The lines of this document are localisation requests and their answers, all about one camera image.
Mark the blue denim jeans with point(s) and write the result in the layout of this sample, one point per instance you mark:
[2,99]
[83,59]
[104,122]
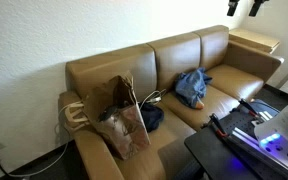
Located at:
[190,86]

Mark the tan leather sofa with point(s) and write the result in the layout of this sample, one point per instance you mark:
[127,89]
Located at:
[177,56]

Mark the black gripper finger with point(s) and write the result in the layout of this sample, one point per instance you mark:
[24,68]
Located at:
[233,6]
[258,6]

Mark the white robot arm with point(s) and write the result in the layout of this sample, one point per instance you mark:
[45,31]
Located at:
[284,146]

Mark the Trader Joe's paper shopping bag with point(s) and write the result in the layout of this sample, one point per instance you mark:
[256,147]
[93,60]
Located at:
[127,133]

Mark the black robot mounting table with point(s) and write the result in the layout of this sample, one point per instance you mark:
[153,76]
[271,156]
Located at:
[210,153]

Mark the dark blue cloth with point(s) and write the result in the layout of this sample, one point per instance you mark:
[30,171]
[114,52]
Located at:
[152,116]

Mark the aluminium mounting rail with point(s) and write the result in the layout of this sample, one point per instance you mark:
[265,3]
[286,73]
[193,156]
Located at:
[250,143]
[264,116]

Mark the light wooden side table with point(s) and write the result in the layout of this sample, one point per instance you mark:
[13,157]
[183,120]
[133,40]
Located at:
[254,38]

